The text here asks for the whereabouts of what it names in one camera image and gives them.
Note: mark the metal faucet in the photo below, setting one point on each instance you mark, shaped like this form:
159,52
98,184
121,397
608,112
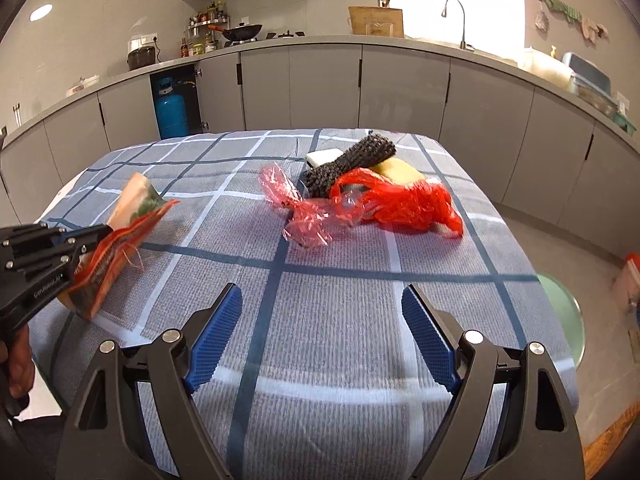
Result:
462,25

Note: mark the teal basket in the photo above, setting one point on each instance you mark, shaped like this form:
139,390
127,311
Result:
625,122

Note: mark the wooden cutting board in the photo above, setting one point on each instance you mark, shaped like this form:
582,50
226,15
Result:
375,20

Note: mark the large red mesh bag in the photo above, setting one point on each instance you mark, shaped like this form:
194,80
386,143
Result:
410,202

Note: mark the gas stove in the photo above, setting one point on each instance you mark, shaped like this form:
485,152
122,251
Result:
285,36

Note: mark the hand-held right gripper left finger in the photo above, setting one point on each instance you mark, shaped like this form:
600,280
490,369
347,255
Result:
217,340

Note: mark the white plastic basin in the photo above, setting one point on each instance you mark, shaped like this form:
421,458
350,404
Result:
545,67

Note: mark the dark rice cooker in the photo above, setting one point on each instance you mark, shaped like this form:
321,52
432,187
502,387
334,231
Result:
141,57

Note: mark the green plastic basin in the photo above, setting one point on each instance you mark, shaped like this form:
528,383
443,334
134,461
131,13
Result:
565,320

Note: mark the wall socket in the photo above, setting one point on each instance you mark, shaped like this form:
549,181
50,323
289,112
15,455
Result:
150,39

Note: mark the checked blue tablecloth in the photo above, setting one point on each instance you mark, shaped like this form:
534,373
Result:
325,310

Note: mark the hanging scrub ball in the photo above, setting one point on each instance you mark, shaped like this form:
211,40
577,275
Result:
540,21

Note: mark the blue gas cylinder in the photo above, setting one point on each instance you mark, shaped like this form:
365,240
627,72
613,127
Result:
172,115

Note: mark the grey base cabinets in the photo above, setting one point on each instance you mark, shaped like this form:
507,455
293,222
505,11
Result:
325,85

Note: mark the black wok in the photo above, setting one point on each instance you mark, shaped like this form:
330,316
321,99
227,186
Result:
242,32

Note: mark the dark sauce bottle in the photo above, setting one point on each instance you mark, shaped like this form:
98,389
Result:
184,49

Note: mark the white foam block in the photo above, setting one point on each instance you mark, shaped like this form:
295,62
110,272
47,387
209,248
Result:
320,157

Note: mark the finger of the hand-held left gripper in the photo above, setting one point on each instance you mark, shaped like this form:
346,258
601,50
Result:
30,242
80,247

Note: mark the green striped towel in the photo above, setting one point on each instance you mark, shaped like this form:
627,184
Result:
565,9

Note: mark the yellow sponge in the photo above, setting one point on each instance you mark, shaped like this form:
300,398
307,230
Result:
400,170

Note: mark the spice rack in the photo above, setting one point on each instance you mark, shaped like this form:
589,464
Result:
207,17

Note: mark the pink plastic wrap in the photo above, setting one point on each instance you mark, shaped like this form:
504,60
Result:
305,215

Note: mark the blue dish rack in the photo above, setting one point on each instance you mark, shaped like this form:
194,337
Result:
590,75

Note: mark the orange green snack packet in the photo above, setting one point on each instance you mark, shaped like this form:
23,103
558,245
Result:
132,200

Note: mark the beige cloth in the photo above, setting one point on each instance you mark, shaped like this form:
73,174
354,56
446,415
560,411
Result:
592,29

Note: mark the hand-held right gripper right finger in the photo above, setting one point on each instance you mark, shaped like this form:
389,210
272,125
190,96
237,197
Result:
430,340

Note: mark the pink bucket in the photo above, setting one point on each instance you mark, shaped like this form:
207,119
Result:
627,285

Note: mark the person's left hand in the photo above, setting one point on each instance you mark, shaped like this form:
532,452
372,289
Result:
22,365

